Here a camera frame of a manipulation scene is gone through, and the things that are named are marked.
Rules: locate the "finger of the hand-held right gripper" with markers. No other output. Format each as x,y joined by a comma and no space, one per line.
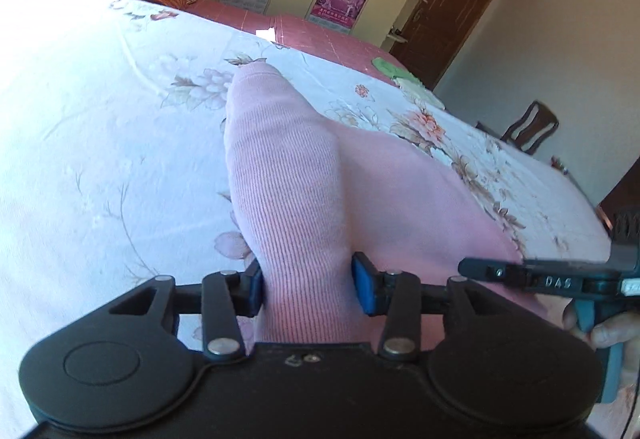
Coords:
520,275

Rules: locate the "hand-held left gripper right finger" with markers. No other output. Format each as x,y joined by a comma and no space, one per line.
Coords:
362,286

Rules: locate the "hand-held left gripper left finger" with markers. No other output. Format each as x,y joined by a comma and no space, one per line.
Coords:
254,291

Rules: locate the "pink knit sweater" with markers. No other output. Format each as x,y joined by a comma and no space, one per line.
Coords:
290,199

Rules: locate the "person's right hand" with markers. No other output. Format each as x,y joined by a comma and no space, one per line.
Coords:
607,334

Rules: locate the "dark wooden furniture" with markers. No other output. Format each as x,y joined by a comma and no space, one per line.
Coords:
622,199

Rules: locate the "dark wooden chair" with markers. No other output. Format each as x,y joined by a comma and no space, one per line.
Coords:
530,126

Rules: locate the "pale green cloth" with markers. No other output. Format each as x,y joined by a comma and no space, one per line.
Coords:
422,91

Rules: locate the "white floral bedsheet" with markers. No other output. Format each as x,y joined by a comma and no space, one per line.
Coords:
100,144

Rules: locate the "pink checkered bed cover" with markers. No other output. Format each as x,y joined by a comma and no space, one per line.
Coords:
310,34

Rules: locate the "brown wooden door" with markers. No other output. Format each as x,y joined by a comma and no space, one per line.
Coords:
445,14

